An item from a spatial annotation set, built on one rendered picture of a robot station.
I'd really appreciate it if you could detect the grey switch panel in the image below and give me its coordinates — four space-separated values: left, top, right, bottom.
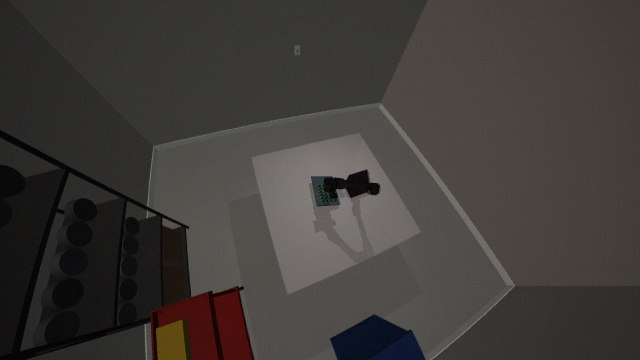
311 176 340 207

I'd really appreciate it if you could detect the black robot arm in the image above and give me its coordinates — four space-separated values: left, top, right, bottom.
324 177 380 195

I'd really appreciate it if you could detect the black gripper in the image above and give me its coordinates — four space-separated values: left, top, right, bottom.
328 185 338 199

